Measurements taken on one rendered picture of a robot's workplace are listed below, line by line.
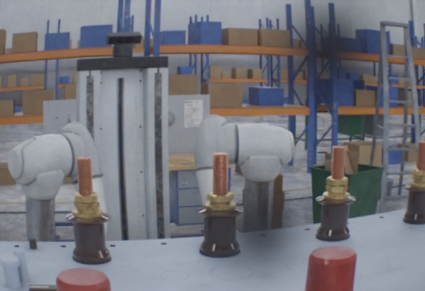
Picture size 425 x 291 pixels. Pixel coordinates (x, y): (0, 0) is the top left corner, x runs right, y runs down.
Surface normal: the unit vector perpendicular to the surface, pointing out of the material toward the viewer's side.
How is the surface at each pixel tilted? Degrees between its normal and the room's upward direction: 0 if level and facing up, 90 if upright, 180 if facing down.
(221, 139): 67
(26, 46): 90
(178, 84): 90
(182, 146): 90
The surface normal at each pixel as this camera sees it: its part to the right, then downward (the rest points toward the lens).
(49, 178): 0.72, 0.34
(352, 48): 0.33, 0.11
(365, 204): 0.56, 0.17
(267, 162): 0.09, 0.38
